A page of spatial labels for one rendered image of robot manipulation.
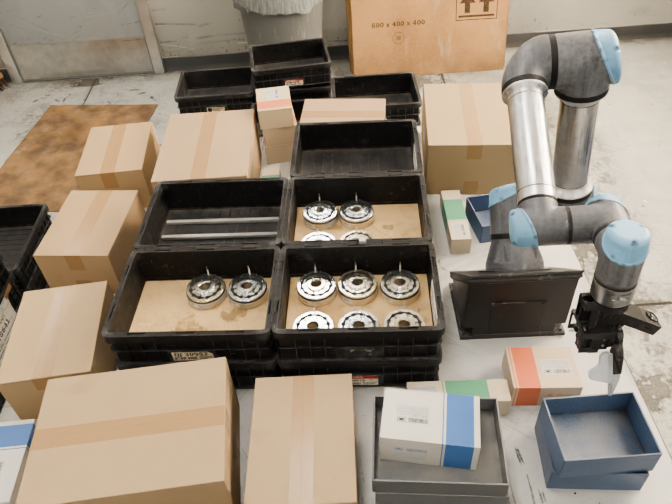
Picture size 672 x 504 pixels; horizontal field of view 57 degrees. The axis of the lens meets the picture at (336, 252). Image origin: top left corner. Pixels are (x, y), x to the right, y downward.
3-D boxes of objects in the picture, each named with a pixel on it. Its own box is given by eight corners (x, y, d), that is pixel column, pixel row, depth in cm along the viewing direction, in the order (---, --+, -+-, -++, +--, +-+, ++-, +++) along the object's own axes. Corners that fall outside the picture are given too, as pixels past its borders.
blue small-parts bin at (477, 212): (522, 204, 206) (526, 187, 201) (541, 234, 195) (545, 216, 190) (464, 213, 204) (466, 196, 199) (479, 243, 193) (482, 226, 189)
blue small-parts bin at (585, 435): (625, 408, 141) (633, 391, 136) (653, 470, 130) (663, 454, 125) (537, 415, 141) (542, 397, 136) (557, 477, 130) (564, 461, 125)
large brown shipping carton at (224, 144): (182, 160, 235) (170, 114, 222) (261, 155, 235) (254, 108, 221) (165, 230, 206) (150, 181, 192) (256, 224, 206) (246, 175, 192)
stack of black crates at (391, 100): (411, 149, 330) (413, 71, 299) (418, 183, 308) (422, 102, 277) (335, 154, 330) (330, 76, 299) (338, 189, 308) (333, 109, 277)
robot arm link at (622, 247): (646, 215, 110) (660, 244, 104) (631, 263, 117) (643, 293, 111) (599, 214, 111) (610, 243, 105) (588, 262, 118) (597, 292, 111)
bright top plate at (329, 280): (334, 270, 166) (334, 269, 166) (336, 298, 159) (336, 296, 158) (296, 273, 166) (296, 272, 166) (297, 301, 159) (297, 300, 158)
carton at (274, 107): (258, 107, 232) (255, 89, 227) (290, 103, 232) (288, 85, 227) (260, 130, 220) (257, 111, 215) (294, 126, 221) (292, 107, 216)
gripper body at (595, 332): (566, 328, 127) (576, 284, 120) (608, 326, 127) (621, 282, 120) (578, 356, 121) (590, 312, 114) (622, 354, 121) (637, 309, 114)
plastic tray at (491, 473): (494, 410, 139) (497, 397, 136) (506, 497, 125) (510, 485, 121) (373, 407, 141) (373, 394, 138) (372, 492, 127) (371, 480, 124)
